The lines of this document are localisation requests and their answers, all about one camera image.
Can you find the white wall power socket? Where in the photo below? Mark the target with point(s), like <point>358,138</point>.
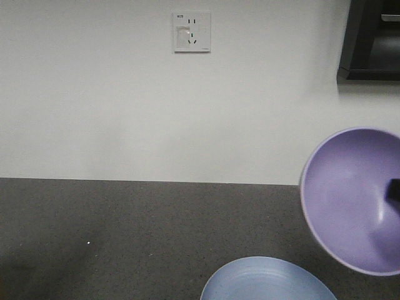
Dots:
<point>191,31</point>

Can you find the light blue plate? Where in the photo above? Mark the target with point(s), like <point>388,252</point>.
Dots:
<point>260,277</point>

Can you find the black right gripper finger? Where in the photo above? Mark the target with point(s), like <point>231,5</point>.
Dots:
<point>393,190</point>

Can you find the purple plastic bowl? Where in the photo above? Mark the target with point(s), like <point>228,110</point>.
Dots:
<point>342,188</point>

